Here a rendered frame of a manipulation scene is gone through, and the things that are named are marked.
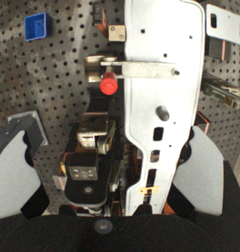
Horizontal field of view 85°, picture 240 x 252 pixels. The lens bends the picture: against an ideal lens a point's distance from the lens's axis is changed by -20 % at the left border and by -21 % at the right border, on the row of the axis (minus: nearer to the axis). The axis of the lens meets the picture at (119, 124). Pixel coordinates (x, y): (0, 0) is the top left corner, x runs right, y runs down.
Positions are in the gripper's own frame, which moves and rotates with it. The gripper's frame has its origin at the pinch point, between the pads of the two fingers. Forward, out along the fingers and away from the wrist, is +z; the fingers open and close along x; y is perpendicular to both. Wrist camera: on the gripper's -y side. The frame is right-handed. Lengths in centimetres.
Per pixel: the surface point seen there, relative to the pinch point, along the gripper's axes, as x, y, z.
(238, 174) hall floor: 214, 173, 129
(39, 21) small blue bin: -31, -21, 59
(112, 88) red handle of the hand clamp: 0.5, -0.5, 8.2
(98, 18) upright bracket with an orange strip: -1.2, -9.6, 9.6
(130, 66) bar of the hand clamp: 4.2, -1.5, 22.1
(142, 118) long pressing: 8.8, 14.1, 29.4
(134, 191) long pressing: 8, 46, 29
